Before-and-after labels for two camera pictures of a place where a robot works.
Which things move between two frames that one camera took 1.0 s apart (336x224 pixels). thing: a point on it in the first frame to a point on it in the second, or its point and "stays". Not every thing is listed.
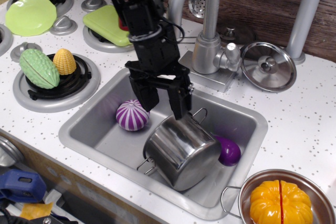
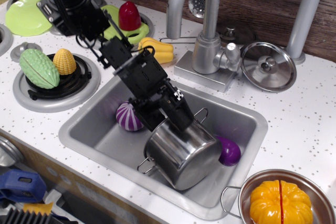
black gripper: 158,65 to 144,80
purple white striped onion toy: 131,116 stays
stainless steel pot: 182,153 stays
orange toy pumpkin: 280,202 stays
